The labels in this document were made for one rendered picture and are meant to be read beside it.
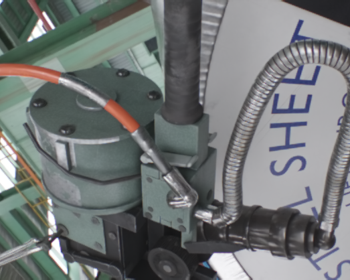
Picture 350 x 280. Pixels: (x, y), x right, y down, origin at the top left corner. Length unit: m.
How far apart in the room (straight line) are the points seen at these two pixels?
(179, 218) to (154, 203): 0.03
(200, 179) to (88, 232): 0.18
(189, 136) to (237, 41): 0.20
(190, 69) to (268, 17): 0.21
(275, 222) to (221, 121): 0.18
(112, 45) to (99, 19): 0.77
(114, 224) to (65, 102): 0.15
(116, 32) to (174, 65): 5.13
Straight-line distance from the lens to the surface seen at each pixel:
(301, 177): 0.85
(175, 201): 0.57
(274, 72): 0.48
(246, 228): 0.67
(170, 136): 0.57
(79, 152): 0.58
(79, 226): 0.70
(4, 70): 0.57
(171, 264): 0.70
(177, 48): 0.51
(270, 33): 0.72
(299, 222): 0.66
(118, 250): 0.69
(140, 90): 0.64
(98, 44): 5.70
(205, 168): 0.60
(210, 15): 0.70
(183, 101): 0.54
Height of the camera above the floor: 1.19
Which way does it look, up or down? 9 degrees up
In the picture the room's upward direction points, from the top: 114 degrees counter-clockwise
